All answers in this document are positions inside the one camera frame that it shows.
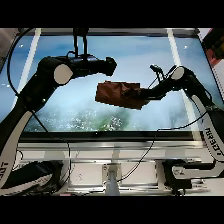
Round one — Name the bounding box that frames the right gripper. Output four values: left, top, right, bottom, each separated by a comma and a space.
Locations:
122, 86, 150, 102

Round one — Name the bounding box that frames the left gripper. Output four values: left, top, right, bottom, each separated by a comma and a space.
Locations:
98, 56, 119, 77

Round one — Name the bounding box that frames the brown garment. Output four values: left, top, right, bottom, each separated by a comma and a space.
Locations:
94, 80, 150, 111

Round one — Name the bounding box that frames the heap of clothes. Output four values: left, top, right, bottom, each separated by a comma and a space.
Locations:
200, 28, 224, 69

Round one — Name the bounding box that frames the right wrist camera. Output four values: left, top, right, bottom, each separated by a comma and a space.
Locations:
149, 64, 166, 82

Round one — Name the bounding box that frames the silver frame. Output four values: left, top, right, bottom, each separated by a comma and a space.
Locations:
13, 139, 224, 197

